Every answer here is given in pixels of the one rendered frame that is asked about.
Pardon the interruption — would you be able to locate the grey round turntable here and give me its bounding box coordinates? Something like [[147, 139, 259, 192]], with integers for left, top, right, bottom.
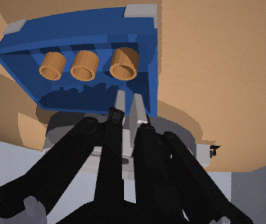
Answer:
[[42, 111, 221, 181]]

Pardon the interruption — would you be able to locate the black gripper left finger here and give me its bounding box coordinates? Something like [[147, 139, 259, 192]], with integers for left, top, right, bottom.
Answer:
[[0, 90, 126, 224]]

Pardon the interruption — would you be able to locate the bronze bushing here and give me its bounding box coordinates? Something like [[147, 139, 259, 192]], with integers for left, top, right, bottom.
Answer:
[[39, 51, 66, 80], [70, 50, 99, 81], [110, 47, 139, 80]]

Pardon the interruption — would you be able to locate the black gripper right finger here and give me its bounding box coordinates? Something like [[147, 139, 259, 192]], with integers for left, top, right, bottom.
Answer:
[[129, 93, 254, 224]]

